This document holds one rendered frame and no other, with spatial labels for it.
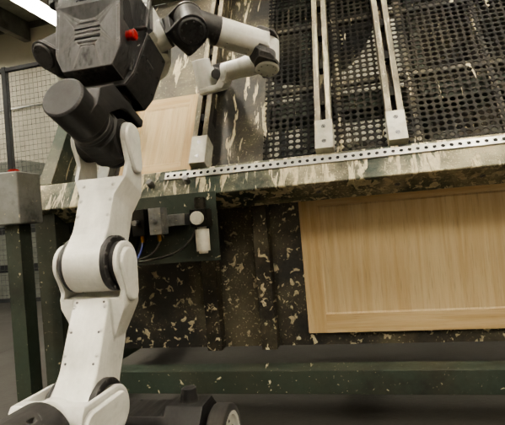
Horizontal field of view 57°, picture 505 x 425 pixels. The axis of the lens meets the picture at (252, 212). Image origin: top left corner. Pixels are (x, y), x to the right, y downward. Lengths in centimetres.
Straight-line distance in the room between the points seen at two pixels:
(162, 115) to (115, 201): 79
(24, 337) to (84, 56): 97
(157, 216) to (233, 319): 58
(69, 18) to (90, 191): 48
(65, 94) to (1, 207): 66
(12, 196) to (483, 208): 162
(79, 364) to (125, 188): 46
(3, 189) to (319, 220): 112
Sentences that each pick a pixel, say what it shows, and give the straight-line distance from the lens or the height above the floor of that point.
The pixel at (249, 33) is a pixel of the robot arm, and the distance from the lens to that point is 155.
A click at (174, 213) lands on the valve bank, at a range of 167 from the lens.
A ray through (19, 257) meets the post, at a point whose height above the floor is 64.
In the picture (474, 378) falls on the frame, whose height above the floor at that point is 15.
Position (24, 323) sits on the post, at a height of 41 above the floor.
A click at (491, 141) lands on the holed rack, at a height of 88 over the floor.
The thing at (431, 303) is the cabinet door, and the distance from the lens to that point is 183.
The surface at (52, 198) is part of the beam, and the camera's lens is 195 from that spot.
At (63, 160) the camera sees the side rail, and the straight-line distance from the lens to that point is 209.
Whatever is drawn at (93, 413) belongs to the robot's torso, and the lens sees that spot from 113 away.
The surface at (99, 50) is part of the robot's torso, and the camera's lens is 139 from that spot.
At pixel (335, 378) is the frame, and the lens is 166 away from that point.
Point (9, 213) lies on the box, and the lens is 178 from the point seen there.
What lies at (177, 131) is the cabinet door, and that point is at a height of 107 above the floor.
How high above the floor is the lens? 69
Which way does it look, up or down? 1 degrees up
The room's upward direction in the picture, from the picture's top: 5 degrees counter-clockwise
